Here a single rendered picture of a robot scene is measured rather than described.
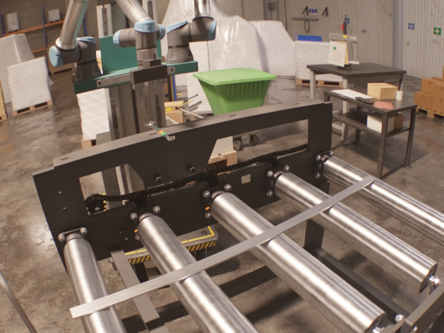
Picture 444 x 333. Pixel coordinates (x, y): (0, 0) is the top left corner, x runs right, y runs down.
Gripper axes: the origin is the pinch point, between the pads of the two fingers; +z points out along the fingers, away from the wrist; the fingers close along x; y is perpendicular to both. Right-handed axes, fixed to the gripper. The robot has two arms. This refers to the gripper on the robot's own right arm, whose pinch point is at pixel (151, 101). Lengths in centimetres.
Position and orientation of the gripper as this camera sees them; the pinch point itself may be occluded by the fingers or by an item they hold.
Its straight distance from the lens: 127.3
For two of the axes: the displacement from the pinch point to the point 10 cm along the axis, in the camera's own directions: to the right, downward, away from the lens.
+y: -4.8, -3.6, 8.0
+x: -8.8, 2.6, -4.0
